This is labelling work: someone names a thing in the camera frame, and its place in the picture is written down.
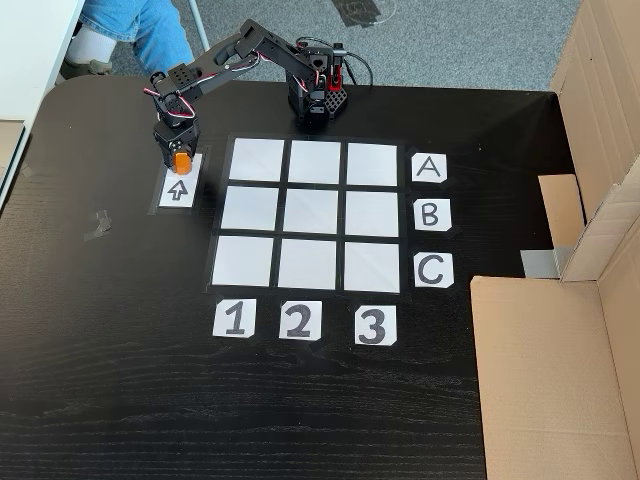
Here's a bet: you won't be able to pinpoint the round orange token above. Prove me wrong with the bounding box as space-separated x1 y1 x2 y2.
169 149 194 175

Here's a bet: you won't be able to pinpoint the white nine-square grid sheet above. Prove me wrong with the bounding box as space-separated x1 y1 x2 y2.
204 133 409 296

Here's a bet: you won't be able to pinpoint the arrow paper sheet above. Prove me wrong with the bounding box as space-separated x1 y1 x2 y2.
150 144 214 217

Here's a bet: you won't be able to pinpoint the clear tape scraps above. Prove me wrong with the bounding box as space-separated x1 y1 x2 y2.
84 209 114 241

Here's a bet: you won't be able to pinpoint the seated person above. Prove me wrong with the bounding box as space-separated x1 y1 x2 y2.
59 0 196 79

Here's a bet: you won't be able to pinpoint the white metal leg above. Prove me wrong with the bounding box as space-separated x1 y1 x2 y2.
187 0 211 54

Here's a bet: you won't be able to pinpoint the white desk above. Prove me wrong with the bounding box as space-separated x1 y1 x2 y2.
0 0 86 124

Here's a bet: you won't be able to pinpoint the paper sheet number 1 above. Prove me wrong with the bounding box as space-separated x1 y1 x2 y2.
212 298 257 340

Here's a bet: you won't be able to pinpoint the paper sheet number 2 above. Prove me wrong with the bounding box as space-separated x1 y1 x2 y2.
278 299 324 342

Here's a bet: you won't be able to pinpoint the black floor tape patch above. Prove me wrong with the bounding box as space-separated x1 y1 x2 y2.
332 0 384 29

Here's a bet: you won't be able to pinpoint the paper sheet letter A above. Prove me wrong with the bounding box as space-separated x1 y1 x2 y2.
411 153 449 186

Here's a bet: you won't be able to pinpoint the paper sheet letter B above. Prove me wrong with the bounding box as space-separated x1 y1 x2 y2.
413 198 454 232

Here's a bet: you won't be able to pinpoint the paper sheet number 3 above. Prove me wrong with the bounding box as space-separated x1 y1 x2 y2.
354 304 399 346

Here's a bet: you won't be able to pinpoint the paper sheet letter C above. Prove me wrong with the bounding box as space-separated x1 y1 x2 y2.
413 252 455 290

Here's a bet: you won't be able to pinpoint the brown cardboard screen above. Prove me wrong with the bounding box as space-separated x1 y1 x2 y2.
469 0 640 480

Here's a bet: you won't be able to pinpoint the black cable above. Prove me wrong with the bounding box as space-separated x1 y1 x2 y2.
343 51 375 89

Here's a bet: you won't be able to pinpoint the grey duct tape strip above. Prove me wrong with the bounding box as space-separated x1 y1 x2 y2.
519 244 584 281

